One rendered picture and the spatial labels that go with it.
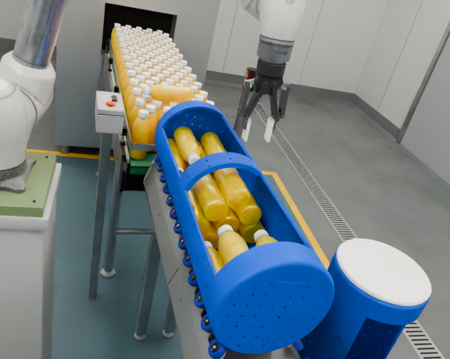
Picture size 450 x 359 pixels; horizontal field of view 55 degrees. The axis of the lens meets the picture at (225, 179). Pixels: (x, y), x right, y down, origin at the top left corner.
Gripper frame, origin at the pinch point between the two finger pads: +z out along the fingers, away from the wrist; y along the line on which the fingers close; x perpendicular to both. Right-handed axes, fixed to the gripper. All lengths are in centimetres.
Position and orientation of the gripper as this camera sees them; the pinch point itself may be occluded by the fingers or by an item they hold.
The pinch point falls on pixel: (257, 130)
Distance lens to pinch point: 123.8
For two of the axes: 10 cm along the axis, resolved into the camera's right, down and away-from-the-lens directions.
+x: -2.7, -5.1, 8.2
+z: -1.6, 8.6, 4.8
